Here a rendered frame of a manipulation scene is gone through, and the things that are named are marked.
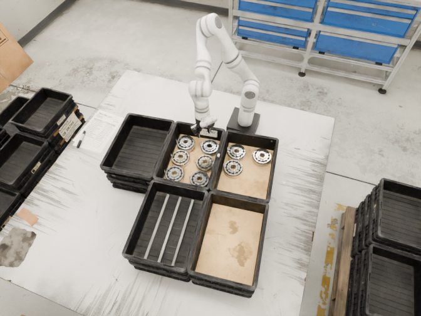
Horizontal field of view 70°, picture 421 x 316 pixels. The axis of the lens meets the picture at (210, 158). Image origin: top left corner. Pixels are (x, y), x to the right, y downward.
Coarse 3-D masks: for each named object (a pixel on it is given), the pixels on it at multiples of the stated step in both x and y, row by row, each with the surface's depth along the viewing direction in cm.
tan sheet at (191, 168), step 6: (198, 138) 179; (198, 144) 176; (174, 150) 174; (192, 150) 174; (198, 150) 173; (192, 156) 171; (198, 156) 171; (192, 162) 169; (186, 168) 167; (192, 168) 167; (174, 174) 165; (186, 174) 165; (186, 180) 163; (198, 180) 162
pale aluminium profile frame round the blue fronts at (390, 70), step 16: (320, 0) 260; (256, 16) 290; (272, 16) 285; (320, 16) 336; (336, 32) 275; (352, 32) 270; (368, 32) 266; (416, 32) 253; (288, 48) 307; (288, 64) 322; (304, 64) 316; (368, 64) 290; (384, 64) 288; (400, 64) 279; (368, 80) 304; (384, 80) 299
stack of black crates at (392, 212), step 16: (384, 192) 192; (400, 192) 190; (416, 192) 185; (368, 208) 197; (384, 208) 186; (400, 208) 186; (416, 208) 186; (368, 224) 187; (384, 224) 180; (400, 224) 180; (416, 224) 180; (352, 240) 209; (368, 240) 178; (384, 240) 170; (400, 240) 164; (416, 240) 175; (352, 256) 203; (416, 256) 170
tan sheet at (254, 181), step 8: (232, 144) 175; (248, 152) 172; (272, 152) 171; (224, 160) 169; (248, 160) 169; (232, 168) 166; (248, 168) 166; (256, 168) 166; (264, 168) 165; (224, 176) 163; (240, 176) 163; (248, 176) 163; (256, 176) 163; (264, 176) 163; (224, 184) 160; (232, 184) 160; (240, 184) 160; (248, 184) 160; (256, 184) 160; (264, 184) 160; (240, 192) 157; (248, 192) 157; (256, 192) 157; (264, 192) 157
